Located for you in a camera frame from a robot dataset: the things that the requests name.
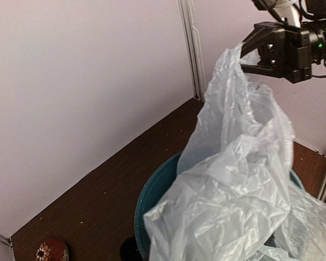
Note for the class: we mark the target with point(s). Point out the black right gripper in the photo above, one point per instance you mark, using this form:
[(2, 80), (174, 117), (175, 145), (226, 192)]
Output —
[(283, 53)]

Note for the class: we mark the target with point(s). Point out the translucent blue trash bag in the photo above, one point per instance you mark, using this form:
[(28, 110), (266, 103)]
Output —
[(243, 117)]

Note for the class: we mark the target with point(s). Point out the teal plastic trash bin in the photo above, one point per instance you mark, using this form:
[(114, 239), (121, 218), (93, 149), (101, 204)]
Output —
[(152, 195)]

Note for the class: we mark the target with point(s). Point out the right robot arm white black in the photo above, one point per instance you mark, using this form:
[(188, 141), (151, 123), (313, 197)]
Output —
[(313, 19)]

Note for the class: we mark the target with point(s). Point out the dark blue mug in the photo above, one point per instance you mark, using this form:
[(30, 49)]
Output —
[(129, 250)]

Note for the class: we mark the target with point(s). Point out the red floral round dish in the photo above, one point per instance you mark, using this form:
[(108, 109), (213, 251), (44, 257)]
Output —
[(52, 249)]

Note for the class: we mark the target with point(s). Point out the aluminium corner post right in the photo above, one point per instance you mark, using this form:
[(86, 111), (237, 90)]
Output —
[(194, 48)]

